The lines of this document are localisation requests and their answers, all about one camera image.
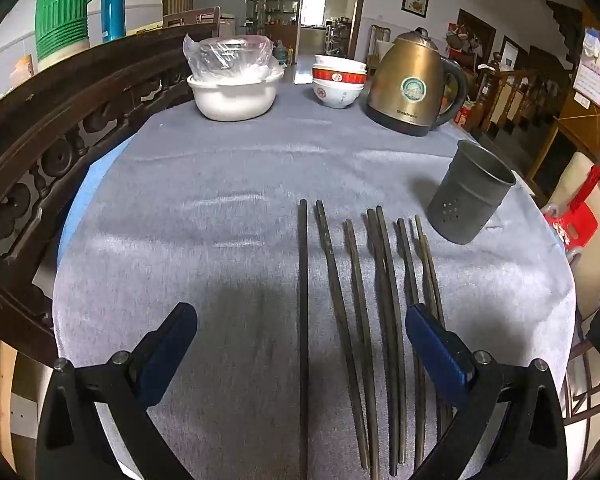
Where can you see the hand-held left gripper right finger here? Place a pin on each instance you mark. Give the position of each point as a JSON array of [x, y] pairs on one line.
[[437, 355]]

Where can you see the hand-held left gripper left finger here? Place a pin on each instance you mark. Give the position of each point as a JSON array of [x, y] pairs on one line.
[[172, 350]]

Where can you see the brown grey chopstick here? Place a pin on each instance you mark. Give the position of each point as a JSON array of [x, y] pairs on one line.
[[341, 310]]

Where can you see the bunch of dark chopsticks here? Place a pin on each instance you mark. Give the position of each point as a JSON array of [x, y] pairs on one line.
[[386, 260]]

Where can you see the black chopstick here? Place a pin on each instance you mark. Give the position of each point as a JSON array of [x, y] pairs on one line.
[[303, 335]]

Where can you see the grey metal chopstick holder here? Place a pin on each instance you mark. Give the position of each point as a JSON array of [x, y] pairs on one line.
[[460, 205]]

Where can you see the red plastic stool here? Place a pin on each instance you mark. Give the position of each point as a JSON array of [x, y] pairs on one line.
[[575, 220]]

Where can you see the grey tablecloth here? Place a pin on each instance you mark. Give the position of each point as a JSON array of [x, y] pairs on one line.
[[205, 210]]

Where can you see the blue table cover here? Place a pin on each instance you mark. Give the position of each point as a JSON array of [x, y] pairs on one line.
[[87, 180]]

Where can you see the wooden stair railing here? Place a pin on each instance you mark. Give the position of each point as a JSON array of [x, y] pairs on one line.
[[520, 100]]

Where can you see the white plastic basin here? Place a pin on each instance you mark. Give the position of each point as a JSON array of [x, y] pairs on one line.
[[235, 100]]

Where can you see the carved dark wooden chair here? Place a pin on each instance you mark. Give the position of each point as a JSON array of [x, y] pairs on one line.
[[55, 110]]

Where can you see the gold electric kettle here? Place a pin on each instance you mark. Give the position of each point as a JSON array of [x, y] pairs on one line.
[[405, 85]]

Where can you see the red rimmed white bowl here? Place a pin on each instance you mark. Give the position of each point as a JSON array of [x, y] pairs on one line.
[[337, 77], [336, 96]]

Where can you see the wooden chair with slats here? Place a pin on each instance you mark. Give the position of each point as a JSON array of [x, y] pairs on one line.
[[377, 45]]

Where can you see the blue water bottle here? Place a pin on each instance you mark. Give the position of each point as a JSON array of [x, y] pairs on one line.
[[281, 52]]

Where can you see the blue thermos bottle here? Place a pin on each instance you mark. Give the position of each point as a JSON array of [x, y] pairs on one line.
[[114, 5]]

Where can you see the green thermos flask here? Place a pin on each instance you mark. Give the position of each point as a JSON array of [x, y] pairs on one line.
[[62, 15]]

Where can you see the wall calendar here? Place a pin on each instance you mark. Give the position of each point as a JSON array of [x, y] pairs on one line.
[[592, 70]]

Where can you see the framed wall picture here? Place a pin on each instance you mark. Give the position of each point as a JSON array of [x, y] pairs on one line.
[[415, 0]]

